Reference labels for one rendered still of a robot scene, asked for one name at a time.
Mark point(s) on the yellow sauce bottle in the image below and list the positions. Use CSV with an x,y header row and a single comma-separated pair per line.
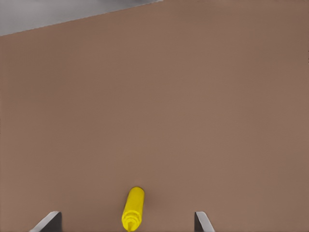
x,y
134,207

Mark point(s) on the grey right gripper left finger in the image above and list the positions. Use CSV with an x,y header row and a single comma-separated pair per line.
x,y
49,223

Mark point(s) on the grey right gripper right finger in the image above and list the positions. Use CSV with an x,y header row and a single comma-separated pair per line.
x,y
202,223

